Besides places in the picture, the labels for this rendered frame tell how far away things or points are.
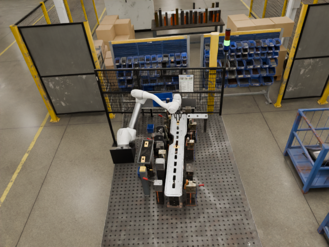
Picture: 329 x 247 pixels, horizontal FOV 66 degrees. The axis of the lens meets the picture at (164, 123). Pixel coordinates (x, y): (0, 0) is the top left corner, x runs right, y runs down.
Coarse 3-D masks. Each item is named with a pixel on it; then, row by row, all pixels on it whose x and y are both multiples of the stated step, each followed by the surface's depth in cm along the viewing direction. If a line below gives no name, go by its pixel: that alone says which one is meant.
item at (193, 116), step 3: (189, 114) 364; (192, 114) 363; (195, 114) 363; (198, 114) 362; (201, 114) 362; (204, 114) 362; (207, 114) 361; (189, 117) 359; (192, 117) 358; (195, 117) 358; (198, 117) 357; (201, 117) 357; (204, 117) 356; (207, 117) 356
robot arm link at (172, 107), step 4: (144, 92) 335; (144, 96) 334; (148, 96) 334; (152, 96) 332; (156, 100) 326; (160, 100) 323; (160, 104) 320; (164, 104) 317; (168, 104) 313; (172, 104) 311; (176, 104) 313; (168, 108) 310; (172, 108) 308; (176, 108) 311; (172, 112) 310
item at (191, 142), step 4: (192, 140) 316; (188, 144) 316; (192, 144) 315; (188, 148) 321; (192, 148) 320; (188, 152) 326; (192, 152) 325; (188, 156) 330; (192, 156) 330; (188, 160) 335; (192, 160) 335
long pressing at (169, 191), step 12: (180, 120) 355; (180, 132) 336; (180, 144) 319; (168, 156) 304; (180, 156) 303; (168, 168) 290; (180, 168) 289; (168, 180) 277; (180, 180) 276; (168, 192) 266; (180, 192) 265
